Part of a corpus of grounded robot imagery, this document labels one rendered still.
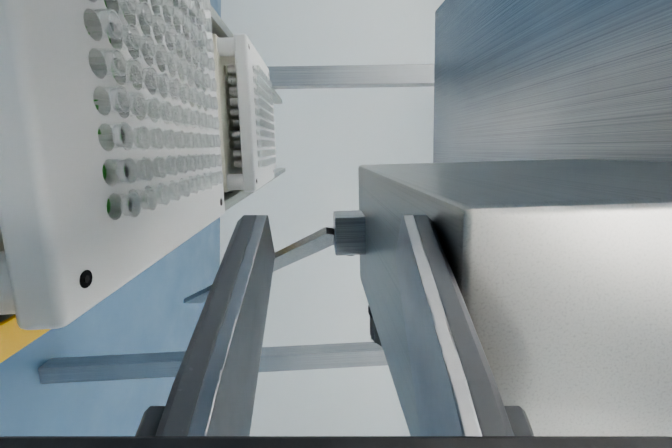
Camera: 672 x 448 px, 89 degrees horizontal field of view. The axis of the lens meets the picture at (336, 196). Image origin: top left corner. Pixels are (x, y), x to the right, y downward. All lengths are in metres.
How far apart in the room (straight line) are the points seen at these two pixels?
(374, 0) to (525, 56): 3.79
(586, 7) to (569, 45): 0.03
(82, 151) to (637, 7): 0.36
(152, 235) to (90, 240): 0.06
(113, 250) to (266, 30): 3.85
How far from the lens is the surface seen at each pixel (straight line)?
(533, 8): 0.47
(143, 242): 0.23
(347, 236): 0.26
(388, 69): 1.17
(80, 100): 0.19
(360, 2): 4.18
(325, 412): 3.69
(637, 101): 0.34
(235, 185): 0.58
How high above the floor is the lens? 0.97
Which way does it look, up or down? 3 degrees up
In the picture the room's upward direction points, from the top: 88 degrees clockwise
